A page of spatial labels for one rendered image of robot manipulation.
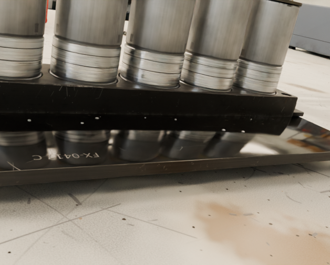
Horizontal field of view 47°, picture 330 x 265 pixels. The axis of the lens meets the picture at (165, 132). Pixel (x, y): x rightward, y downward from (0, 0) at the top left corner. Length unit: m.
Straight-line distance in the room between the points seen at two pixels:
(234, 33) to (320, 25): 0.69
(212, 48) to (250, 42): 0.03
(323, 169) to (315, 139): 0.01
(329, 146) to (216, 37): 0.06
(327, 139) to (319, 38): 0.67
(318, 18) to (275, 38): 0.68
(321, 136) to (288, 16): 0.05
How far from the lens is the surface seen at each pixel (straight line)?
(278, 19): 0.18
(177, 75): 0.15
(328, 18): 0.84
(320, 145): 0.16
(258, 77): 0.18
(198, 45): 0.16
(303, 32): 0.87
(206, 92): 0.16
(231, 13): 0.16
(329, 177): 0.17
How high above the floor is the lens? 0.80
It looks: 19 degrees down
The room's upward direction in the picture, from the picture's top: 11 degrees clockwise
